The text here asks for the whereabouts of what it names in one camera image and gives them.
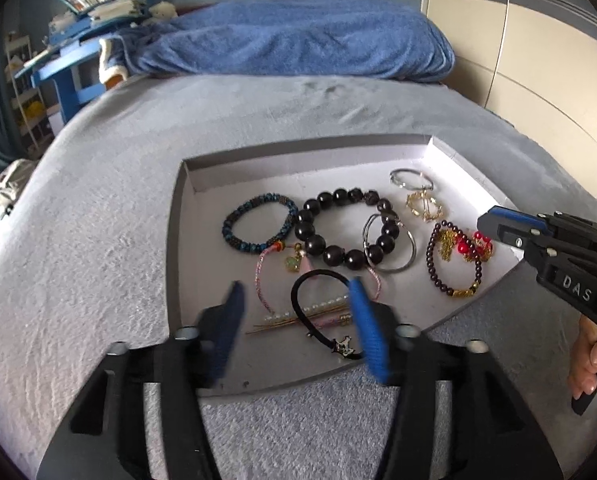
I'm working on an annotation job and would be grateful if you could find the red bead bracelet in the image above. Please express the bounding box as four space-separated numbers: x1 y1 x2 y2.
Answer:
455 230 494 261

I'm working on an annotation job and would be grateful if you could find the grey bed blanket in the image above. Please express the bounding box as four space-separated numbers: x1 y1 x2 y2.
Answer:
0 72 597 480

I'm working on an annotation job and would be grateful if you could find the black hair tie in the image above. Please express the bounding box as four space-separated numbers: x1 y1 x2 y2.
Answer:
291 269 379 361

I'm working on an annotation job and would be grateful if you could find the small silver ring bangle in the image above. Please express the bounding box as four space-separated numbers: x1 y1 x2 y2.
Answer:
389 168 435 191

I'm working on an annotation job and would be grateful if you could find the shallow grey cardboard box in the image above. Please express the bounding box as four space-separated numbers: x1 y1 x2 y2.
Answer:
166 133 526 398

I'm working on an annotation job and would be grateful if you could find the blue desk with shelf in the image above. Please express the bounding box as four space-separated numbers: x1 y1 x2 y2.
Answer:
31 0 159 126

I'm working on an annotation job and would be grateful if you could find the blue beaded bracelet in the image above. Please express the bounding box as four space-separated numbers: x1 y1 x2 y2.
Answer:
222 194 299 253

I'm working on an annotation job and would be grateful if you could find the gold chain necklace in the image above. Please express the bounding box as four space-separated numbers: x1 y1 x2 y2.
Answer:
435 229 494 263

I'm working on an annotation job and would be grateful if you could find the stack of papers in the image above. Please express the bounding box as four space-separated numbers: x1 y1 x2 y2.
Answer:
86 0 144 22

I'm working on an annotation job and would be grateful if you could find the pearl hair pin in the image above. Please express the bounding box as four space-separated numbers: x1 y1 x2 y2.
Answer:
263 295 351 323

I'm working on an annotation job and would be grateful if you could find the white plush toy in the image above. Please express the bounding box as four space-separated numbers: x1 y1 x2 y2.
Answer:
148 2 179 23

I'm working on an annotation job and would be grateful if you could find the large silver bangle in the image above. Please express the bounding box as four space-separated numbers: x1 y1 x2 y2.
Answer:
361 212 417 273

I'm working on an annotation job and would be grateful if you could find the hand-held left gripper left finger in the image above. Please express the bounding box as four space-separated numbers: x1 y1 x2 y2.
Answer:
36 280 249 480

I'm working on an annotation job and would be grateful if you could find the large black bead bracelet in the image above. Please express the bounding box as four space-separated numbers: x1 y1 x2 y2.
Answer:
294 188 401 268

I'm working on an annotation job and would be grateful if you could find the blue fleece blanket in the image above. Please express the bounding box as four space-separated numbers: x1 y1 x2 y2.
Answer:
98 1 456 83

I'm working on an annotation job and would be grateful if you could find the pink string bracelet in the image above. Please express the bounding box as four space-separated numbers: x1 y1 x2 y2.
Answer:
252 241 381 311

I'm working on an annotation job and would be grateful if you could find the beige wardrobe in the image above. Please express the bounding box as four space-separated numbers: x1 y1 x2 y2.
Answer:
423 0 597 201

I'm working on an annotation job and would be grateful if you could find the person's right hand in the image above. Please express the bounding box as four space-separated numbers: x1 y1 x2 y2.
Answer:
567 315 597 406

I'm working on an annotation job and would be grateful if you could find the dark garnet small-bead bracelet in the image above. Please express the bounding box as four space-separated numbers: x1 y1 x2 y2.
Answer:
425 220 484 298

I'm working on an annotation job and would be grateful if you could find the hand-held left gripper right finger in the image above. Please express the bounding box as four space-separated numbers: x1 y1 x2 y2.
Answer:
347 276 564 480

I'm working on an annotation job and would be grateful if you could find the white grey bundle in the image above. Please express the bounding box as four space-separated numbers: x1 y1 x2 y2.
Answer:
0 159 36 211

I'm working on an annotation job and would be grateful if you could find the gold stick hair pin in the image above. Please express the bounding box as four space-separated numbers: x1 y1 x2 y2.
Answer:
246 312 354 336

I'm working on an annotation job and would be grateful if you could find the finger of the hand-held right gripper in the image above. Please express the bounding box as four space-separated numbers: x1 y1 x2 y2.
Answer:
495 222 597 273
477 206 597 242

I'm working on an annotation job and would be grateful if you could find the white shelf rack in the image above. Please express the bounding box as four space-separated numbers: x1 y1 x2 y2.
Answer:
3 35 62 156

